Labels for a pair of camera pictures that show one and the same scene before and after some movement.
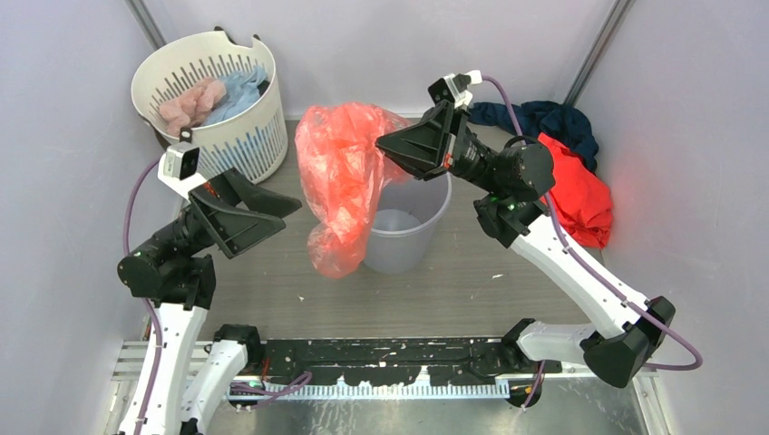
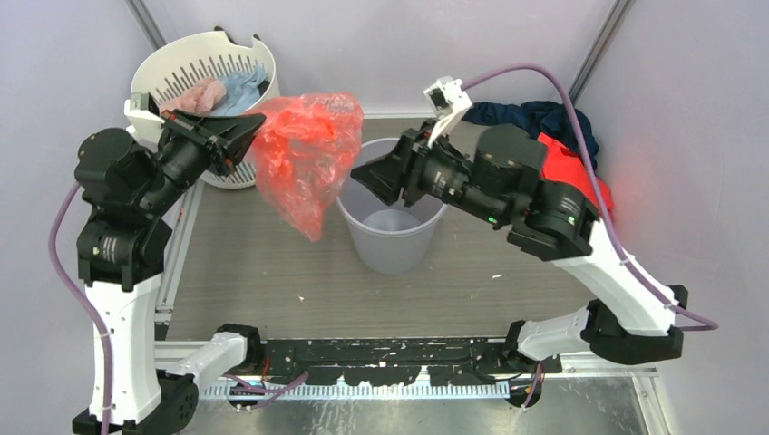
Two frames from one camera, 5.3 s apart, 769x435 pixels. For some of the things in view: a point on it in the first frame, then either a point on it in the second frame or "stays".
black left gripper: x=217 y=203 → x=227 y=138
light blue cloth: x=241 y=91 stays
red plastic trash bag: x=343 y=177 → x=305 y=153
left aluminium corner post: x=147 y=22 stays
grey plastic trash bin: x=407 y=216 stays
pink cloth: x=189 y=107 stays
